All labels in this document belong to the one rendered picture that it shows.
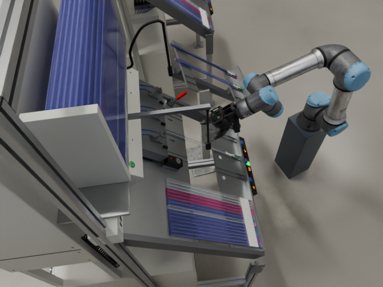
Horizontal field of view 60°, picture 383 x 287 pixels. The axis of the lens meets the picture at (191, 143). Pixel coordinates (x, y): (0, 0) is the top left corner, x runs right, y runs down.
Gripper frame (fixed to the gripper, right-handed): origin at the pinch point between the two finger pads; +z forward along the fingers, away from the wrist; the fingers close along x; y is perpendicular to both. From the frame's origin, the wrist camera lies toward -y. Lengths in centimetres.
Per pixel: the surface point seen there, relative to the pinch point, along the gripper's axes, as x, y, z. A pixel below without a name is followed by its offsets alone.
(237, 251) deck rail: 48, -17, 4
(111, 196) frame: 42, 49, 4
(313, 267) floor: 45, -117, 7
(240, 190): 18.3, -29.2, 2.6
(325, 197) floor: 0, -130, -12
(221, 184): 17.9, -16.6, 5.1
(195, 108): 12.6, 30.4, -16.2
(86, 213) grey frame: 52, 62, -3
